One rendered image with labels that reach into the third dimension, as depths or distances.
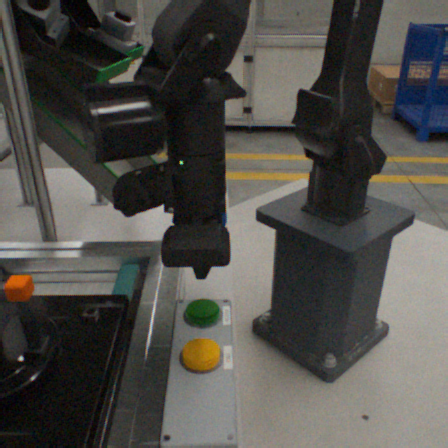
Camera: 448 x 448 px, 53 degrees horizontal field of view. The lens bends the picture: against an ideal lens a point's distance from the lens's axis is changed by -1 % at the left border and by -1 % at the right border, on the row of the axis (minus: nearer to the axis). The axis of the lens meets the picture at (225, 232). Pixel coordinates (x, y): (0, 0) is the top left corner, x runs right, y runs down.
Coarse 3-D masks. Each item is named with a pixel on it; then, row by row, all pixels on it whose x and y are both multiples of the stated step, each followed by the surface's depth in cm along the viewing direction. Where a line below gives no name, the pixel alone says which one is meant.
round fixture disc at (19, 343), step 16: (16, 320) 49; (48, 320) 49; (0, 336) 47; (16, 336) 47; (0, 352) 45; (16, 352) 45; (48, 352) 45; (0, 368) 43; (16, 368) 43; (32, 368) 43; (48, 368) 44; (0, 384) 41; (16, 384) 41; (32, 384) 42; (0, 400) 40; (16, 400) 41
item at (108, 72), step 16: (16, 16) 59; (32, 32) 60; (80, 32) 71; (32, 48) 61; (48, 48) 60; (64, 48) 68; (80, 48) 71; (96, 48) 72; (112, 48) 72; (64, 64) 61; (80, 64) 61; (96, 64) 69; (112, 64) 72; (128, 64) 72; (96, 80) 62
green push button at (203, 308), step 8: (192, 304) 54; (200, 304) 54; (208, 304) 54; (216, 304) 54; (192, 312) 53; (200, 312) 53; (208, 312) 53; (216, 312) 53; (192, 320) 53; (200, 320) 52; (208, 320) 52
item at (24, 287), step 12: (12, 276) 41; (24, 276) 41; (12, 288) 40; (24, 288) 40; (0, 300) 41; (12, 300) 41; (24, 300) 41; (24, 312) 42; (36, 312) 43; (24, 324) 43; (36, 324) 43; (36, 336) 43
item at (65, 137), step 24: (0, 72) 63; (48, 72) 75; (0, 96) 65; (48, 96) 75; (72, 96) 77; (48, 120) 66; (72, 120) 76; (48, 144) 68; (72, 144) 67; (96, 168) 69; (120, 168) 78
